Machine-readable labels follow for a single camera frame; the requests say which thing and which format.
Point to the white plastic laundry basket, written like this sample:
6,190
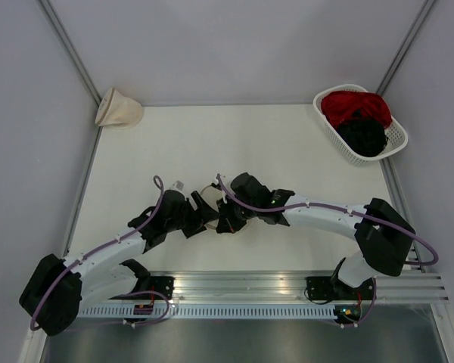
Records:
396,134

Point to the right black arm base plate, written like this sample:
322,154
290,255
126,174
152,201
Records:
322,289

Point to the black bra in basket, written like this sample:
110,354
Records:
363,134

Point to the white slotted cable duct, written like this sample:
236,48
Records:
211,311

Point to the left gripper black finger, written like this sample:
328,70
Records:
204,212
197,229

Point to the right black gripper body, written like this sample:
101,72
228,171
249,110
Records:
239,212

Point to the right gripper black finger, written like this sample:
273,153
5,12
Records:
228,226
225,208

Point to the aluminium mounting rail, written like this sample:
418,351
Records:
412,286

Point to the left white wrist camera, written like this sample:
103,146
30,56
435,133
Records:
177,186

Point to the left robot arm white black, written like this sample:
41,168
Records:
62,287

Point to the red bra in basket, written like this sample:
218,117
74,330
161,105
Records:
339,107

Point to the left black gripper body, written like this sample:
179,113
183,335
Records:
188,219

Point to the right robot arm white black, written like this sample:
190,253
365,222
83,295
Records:
383,236

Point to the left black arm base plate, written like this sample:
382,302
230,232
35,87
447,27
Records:
160,287

